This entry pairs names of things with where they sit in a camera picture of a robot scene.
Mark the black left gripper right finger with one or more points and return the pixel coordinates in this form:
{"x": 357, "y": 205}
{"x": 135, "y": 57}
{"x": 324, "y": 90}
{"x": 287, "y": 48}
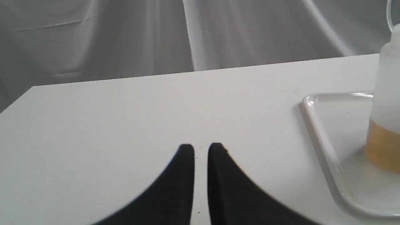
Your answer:
{"x": 234, "y": 199}

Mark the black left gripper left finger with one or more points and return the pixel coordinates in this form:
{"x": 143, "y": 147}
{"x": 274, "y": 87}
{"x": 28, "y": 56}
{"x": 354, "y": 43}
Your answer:
{"x": 168, "y": 200}

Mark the translucent plastic squeeze bottle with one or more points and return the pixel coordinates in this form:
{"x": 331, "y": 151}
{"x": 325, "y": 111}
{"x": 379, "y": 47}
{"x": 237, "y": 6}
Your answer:
{"x": 383, "y": 140}

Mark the white plastic tray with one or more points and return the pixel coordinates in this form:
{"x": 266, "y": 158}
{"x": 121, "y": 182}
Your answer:
{"x": 337, "y": 124}

